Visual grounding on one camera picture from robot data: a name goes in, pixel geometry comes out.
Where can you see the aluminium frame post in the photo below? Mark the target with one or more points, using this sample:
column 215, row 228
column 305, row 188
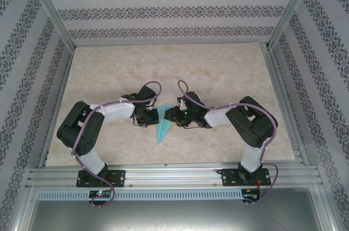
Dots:
column 51, row 7
column 292, row 7

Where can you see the light blue paper sheet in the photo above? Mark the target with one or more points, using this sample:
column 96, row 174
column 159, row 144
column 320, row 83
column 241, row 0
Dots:
column 162, row 130

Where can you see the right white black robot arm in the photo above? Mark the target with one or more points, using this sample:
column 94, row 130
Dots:
column 218, row 116

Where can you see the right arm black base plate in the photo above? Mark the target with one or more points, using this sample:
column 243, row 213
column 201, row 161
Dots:
column 229, row 177

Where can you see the aluminium mounting rail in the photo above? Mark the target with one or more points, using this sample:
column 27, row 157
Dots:
column 174, row 173

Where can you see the grey metal sheet panel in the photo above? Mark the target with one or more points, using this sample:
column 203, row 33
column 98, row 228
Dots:
column 174, row 217

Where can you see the aluminium side rail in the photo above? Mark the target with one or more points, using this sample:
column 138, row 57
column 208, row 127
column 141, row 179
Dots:
column 281, row 92
column 60, row 92

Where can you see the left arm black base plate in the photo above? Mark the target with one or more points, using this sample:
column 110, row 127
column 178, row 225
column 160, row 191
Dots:
column 118, row 177

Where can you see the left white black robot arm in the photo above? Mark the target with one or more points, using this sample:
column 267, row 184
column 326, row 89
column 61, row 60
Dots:
column 117, row 111

